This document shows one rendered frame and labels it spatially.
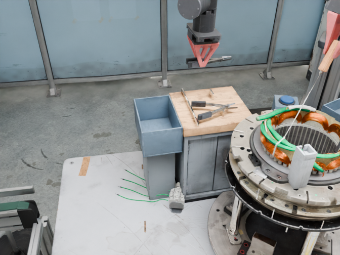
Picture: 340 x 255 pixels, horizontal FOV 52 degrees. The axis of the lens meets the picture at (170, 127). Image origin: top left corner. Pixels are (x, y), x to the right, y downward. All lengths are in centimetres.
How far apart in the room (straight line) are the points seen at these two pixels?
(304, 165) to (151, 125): 51
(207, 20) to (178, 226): 57
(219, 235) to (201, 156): 22
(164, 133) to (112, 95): 225
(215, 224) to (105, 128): 183
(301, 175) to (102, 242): 57
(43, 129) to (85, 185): 170
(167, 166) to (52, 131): 187
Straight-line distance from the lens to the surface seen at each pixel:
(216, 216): 104
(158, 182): 104
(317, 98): 128
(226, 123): 92
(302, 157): 68
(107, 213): 108
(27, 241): 208
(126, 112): 288
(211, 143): 96
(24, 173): 249
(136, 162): 122
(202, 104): 95
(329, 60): 73
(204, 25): 89
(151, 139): 90
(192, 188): 106
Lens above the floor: 160
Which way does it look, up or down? 37 degrees down
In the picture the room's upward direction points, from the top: straight up
